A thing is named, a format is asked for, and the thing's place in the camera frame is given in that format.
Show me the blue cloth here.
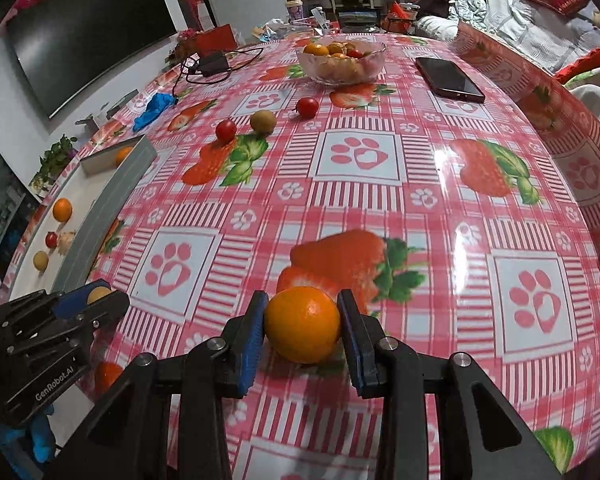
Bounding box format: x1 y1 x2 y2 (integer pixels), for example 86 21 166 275
132 92 177 134

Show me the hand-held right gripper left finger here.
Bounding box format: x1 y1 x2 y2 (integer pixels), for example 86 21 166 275
45 290 271 480

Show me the white cardboard box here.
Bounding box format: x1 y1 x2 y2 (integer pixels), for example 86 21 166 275
5 132 159 307

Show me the strawberry print tablecloth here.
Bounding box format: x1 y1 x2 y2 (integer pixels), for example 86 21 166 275
10 30 600 480

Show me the clear plastic bag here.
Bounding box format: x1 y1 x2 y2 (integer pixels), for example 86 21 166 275
252 18 302 44

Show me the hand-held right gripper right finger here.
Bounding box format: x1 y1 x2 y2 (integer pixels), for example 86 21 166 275
336 288 564 480

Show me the clear glass bowl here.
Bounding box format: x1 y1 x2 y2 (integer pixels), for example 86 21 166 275
296 40 387 86

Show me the black television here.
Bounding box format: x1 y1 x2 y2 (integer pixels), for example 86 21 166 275
4 0 179 120

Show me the red bag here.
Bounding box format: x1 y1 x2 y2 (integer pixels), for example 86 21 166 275
386 2 422 32

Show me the light clothes pile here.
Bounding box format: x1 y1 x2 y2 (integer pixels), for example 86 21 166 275
447 0 491 28

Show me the person's left hand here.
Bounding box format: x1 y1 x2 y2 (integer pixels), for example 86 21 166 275
0 401 57 464

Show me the black power adapter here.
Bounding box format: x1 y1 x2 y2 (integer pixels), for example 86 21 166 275
199 52 231 77

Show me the black power cable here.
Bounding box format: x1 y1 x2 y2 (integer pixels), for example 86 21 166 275
172 44 267 98

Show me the red cushion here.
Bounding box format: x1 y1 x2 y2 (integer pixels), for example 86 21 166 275
554 47 600 84

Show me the open laptop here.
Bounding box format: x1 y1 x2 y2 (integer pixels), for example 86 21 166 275
337 7 382 34

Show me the green potted plant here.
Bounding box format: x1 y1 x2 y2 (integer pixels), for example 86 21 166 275
30 135 79 194

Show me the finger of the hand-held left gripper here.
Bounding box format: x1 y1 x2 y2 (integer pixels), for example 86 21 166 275
0 283 115 337
7 290 131 362

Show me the grey sofa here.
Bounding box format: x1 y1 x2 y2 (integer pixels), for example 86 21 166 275
414 0 600 111

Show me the white plastic chair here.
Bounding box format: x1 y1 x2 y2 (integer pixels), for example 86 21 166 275
569 83 600 132

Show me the black smartphone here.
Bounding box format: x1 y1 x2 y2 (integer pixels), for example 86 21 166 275
414 56 487 105

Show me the red gift box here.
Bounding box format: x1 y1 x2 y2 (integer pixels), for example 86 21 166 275
194 24 239 57

